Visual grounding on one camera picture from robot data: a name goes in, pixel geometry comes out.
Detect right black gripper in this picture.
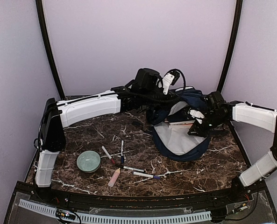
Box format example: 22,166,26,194
188,112,227,138

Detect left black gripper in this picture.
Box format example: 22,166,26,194
142,85,181,111

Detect orange treehouse paperback book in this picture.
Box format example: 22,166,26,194
169,120,194,127

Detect dark blue hardcover book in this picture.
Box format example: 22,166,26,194
164,112,194,123

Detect navy blue student backpack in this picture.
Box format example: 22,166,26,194
146,86,210,161

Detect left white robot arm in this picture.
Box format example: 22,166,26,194
34,68,185,203

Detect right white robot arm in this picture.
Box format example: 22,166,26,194
188,100,277,203

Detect blue capped white marker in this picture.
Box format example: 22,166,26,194
121,140,124,164

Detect red capped white marker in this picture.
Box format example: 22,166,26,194
101,146,115,164

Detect black capped white marker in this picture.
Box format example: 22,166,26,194
115,164,146,173

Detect purple capped white marker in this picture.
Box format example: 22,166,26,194
133,172,160,179

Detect near celadon green bowl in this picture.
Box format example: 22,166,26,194
77,151,101,173

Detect pink pencil-shaped eraser tube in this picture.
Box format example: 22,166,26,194
107,168,121,187

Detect small green circuit board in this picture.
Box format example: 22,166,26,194
56,209,76,221

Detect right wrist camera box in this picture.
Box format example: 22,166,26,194
207,91,226,109

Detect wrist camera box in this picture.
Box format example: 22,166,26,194
135,68,160,91
207,91,226,109

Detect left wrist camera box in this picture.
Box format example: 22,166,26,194
135,68,160,91

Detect right black frame post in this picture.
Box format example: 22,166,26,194
217,0,243,92

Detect black frame post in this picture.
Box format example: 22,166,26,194
35,0,65,99
217,0,243,92

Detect left black frame post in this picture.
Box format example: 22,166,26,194
35,0,65,99

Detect white slotted cable duct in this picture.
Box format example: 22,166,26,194
18,199,212,224

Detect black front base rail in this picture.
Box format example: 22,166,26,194
8,180,272,210

